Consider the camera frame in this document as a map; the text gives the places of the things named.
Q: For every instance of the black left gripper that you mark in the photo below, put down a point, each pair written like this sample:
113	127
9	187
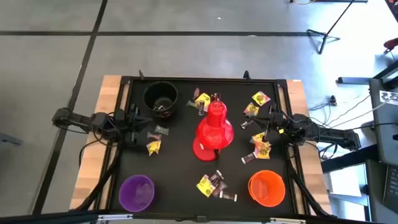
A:
129	123

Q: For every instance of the grey floor object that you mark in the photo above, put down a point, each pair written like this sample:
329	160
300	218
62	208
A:
11	139

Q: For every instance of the brown chocolate bar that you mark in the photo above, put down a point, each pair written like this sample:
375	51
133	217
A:
216	176
248	158
220	187
201	109
228	196
160	108
246	124

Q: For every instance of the purple plastic bucket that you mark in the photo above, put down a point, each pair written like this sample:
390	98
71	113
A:
136	193

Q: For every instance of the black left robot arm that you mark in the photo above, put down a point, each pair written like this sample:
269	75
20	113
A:
74	118

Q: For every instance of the black floor beam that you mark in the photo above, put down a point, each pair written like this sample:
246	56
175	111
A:
348	158

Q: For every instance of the white printed label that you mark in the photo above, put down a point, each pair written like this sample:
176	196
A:
390	98

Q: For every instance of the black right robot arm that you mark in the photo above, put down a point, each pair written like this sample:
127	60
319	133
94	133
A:
329	133

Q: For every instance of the grey desk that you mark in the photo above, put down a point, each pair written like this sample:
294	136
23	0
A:
384	130

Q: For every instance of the black table mat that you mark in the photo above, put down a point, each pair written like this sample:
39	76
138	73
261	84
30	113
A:
174	174

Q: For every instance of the black aluminium table frame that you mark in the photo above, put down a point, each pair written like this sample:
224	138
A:
205	79

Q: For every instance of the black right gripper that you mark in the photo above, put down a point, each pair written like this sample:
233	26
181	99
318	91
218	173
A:
275	123

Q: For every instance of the black desk foot bar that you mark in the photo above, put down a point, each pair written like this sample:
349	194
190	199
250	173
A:
354	80

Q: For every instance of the pink clear-wrapped candy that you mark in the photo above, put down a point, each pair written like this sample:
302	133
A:
196	92

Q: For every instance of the orange clear-wrapped candy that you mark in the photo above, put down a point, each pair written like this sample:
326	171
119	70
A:
154	136

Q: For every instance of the black power plug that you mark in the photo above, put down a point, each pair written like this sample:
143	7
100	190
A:
333	100

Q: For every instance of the black keyboard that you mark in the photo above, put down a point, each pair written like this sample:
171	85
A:
392	186

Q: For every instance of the green clear-wrapped candy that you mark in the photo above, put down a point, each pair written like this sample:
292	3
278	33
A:
191	103
162	130

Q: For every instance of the orange plastic bucket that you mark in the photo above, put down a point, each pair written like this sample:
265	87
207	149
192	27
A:
267	188

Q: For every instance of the dark red candy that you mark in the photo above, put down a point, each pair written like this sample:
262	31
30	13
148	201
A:
215	96

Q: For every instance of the orange candy packet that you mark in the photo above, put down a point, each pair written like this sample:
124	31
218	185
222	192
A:
263	145

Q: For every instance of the black plastic bucket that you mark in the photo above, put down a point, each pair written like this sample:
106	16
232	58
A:
164	90

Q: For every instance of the person's red shoe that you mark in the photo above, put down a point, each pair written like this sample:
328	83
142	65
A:
391	43

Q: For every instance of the grey side cabinet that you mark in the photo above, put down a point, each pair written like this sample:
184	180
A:
374	193

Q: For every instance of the black tripod stand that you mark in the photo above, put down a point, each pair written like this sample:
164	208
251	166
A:
325	35

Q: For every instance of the red desk lamp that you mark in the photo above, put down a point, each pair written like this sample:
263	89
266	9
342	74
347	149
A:
214	130

